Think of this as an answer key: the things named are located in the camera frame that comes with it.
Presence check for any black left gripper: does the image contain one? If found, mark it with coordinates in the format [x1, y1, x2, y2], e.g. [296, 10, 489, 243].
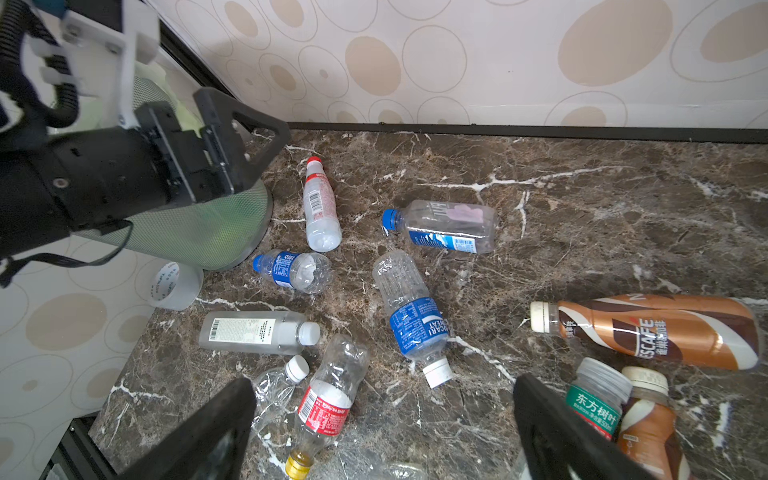
[1, 87, 291, 258]

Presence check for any crushed clear bottle white cap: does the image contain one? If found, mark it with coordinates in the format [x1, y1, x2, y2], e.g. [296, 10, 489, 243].
[251, 355, 310, 437]

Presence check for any clear bottle red label yellow cap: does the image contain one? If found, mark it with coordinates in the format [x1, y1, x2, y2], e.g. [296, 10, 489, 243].
[285, 334, 370, 479]

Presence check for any grey mesh waste bin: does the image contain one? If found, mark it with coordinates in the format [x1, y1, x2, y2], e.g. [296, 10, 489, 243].
[81, 102, 272, 271]

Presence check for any clear Pocari bottle blue label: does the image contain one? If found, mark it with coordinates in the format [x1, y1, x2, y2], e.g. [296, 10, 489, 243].
[372, 249, 453, 389]

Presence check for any clear bottle green label grey cap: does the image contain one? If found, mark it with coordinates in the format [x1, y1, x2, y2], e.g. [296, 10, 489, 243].
[565, 357, 632, 441]

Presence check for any small clear bottle blue label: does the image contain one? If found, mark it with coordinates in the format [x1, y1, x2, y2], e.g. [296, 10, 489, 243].
[252, 250, 332, 295]

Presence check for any green plastic bin liner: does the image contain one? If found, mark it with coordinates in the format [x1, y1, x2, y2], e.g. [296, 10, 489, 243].
[49, 62, 203, 134]

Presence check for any flat clear bottle white cap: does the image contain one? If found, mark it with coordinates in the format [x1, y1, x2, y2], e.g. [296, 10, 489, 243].
[198, 311, 322, 355]

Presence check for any white bottle red cap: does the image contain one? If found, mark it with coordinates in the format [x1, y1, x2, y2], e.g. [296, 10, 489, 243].
[303, 156, 343, 253]

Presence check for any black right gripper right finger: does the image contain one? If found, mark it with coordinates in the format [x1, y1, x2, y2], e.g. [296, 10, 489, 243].
[513, 374, 653, 480]

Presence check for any brown Nescafe bottle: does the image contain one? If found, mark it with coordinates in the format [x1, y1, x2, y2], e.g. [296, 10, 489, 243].
[617, 366, 694, 479]
[530, 293, 763, 371]

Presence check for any clear bottle pink label blue cap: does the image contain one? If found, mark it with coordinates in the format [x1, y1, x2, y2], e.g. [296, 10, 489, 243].
[381, 200, 497, 254]

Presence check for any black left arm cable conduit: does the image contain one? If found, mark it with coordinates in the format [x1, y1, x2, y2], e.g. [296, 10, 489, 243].
[0, 0, 82, 151]

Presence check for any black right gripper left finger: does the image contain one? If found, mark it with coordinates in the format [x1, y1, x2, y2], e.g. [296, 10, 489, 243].
[117, 377, 256, 479]

